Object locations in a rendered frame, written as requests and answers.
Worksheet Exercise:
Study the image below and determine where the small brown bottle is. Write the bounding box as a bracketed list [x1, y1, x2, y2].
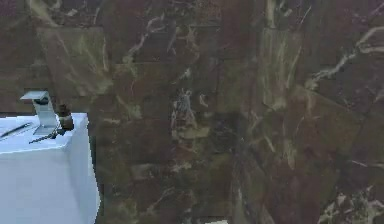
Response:
[57, 104, 75, 132]

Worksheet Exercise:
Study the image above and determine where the grey metal faucet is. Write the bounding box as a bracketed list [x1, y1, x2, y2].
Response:
[19, 90, 60, 136]

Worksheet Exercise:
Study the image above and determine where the white sink cabinet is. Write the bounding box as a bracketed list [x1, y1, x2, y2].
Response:
[0, 112, 101, 224]

